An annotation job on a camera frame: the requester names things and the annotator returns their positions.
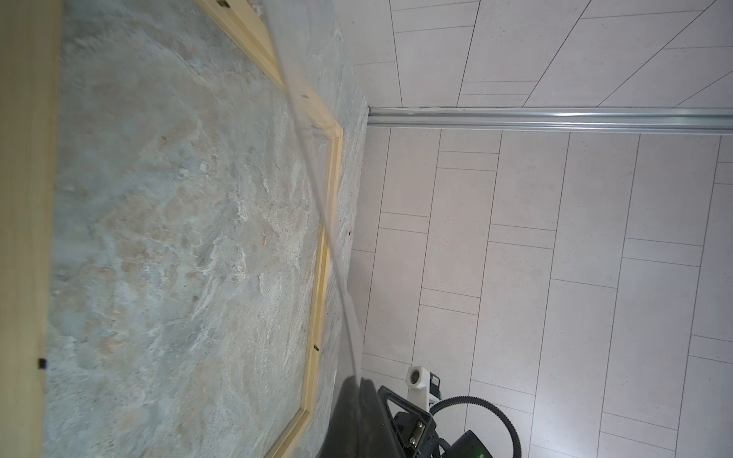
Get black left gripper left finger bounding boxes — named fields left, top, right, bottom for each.
left=318, top=377, right=360, bottom=458

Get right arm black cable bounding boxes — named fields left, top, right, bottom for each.
left=428, top=396, right=523, bottom=458

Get aluminium corner post right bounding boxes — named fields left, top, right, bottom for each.
left=368, top=107, right=732, bottom=135

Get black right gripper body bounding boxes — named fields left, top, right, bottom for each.
left=394, top=411, right=492, bottom=458

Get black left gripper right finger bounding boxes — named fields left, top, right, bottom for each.
left=359, top=379, right=404, bottom=458

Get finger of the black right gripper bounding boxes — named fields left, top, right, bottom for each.
left=377, top=387, right=438, bottom=458

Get light wooden picture frame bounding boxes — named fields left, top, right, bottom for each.
left=1, top=1, right=324, bottom=457

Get clear acrylic sheet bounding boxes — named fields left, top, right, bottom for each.
left=263, top=1, right=362, bottom=385

